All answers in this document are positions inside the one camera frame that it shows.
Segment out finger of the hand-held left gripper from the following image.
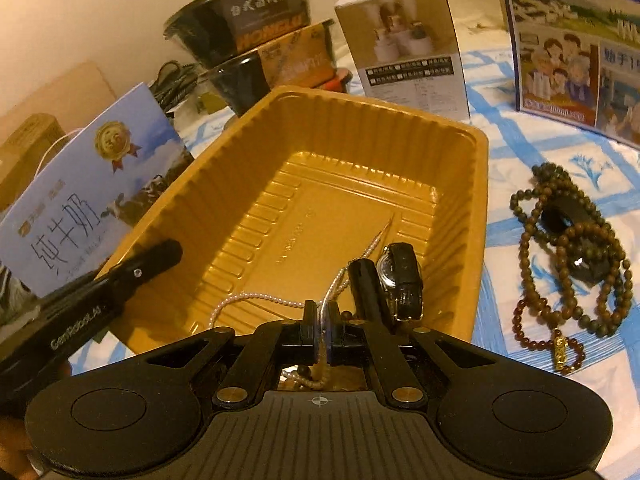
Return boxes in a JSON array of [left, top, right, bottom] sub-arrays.
[[93, 239, 183, 298]]

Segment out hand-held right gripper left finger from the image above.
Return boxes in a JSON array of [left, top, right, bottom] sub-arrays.
[[134, 300, 322, 409]]

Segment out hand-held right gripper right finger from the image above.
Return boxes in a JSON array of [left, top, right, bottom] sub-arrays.
[[325, 310, 507, 409]]

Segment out tan bead bracelet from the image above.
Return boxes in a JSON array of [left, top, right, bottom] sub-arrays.
[[277, 341, 332, 392]]

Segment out white pearl necklace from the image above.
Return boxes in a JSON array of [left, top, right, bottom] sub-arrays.
[[210, 217, 399, 332]]

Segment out black wristwatch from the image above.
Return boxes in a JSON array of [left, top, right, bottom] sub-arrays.
[[347, 242, 427, 332]]

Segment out yellow plastic tray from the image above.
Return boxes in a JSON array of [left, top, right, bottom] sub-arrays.
[[94, 85, 490, 392]]

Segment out red-brown bracelet with gold pendant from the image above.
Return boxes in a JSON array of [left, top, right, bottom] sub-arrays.
[[512, 297, 587, 377]]

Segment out long dark bead necklace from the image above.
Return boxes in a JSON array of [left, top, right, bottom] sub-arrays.
[[508, 161, 635, 339]]

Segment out small dark bead bracelet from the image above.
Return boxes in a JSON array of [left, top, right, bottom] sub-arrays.
[[557, 222, 629, 292]]

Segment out person's left hand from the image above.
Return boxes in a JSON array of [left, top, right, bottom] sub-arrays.
[[0, 362, 77, 480]]

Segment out light blue cow milk box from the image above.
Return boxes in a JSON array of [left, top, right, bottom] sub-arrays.
[[0, 82, 196, 332]]

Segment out brown cardboard carton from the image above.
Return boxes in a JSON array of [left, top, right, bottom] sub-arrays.
[[0, 112, 67, 212]]

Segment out black bowl with orange sleeve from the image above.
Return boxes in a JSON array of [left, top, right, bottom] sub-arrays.
[[202, 19, 339, 117]]

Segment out black bowl with red lid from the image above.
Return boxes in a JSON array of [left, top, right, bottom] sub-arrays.
[[324, 67, 354, 94]]

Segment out black instant meal bowl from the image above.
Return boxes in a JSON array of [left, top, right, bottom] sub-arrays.
[[162, 0, 314, 69]]

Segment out white humidifier box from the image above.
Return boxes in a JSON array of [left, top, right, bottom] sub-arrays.
[[333, 0, 471, 122]]

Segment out blue illustrated milk carton box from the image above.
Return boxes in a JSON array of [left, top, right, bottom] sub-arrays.
[[492, 0, 640, 152]]

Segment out black cables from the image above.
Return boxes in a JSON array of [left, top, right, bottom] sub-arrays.
[[149, 59, 213, 112]]

